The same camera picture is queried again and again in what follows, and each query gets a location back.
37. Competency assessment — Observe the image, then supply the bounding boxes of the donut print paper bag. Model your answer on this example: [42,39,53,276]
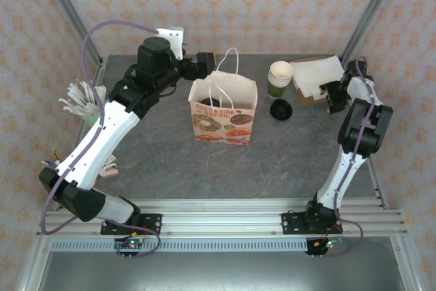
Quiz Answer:
[188,47,258,147]

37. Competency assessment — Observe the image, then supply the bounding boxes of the stack of black cup lids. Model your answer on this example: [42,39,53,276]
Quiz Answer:
[270,98,294,122]

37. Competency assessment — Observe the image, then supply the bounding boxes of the stack of green paper cups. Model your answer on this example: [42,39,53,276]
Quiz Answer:
[267,61,295,99]

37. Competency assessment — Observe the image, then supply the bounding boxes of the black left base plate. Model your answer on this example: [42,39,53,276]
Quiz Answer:
[100,213,163,236]

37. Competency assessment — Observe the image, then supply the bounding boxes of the grey metal panel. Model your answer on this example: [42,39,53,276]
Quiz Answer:
[18,236,422,291]

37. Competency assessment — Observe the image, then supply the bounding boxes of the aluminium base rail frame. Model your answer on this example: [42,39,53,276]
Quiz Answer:
[35,198,409,237]

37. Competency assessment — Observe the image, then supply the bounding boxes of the wide paper wrapped straw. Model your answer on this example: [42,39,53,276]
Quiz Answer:
[95,82,108,108]

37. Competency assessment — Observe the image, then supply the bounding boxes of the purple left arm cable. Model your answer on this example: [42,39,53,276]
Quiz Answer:
[40,21,161,260]

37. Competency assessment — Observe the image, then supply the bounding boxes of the grey slotted cable duct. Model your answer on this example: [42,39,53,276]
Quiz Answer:
[50,239,310,253]

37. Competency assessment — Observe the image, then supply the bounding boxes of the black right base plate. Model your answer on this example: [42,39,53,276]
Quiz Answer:
[281,212,343,236]

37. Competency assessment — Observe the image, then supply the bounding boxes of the aluminium table side rail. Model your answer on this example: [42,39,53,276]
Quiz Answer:
[346,61,389,210]

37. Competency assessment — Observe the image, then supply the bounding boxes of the small pink white object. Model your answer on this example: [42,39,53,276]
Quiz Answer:
[99,163,119,178]

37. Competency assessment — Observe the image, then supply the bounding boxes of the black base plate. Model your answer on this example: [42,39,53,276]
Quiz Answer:
[100,213,163,236]
[281,212,343,236]

